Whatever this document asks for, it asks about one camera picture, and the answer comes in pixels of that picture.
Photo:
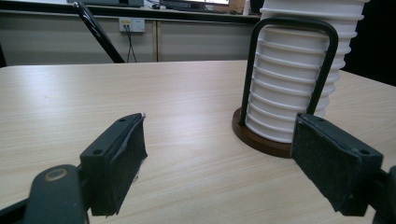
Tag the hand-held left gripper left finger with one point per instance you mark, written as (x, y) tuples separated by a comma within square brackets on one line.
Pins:
[(109, 168)]

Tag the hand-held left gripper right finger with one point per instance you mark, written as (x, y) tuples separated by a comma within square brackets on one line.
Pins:
[(330, 165)]

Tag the stack of white paper cups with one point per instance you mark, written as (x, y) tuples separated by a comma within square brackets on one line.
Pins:
[(289, 77)]

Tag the black folding chair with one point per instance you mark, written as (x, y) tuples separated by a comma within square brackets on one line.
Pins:
[(99, 34)]

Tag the brown cardboard box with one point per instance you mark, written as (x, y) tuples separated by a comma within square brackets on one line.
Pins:
[(236, 6)]

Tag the computer monitor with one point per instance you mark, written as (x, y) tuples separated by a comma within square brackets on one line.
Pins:
[(193, 3)]

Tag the white wall socket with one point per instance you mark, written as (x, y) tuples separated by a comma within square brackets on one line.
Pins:
[(137, 25)]

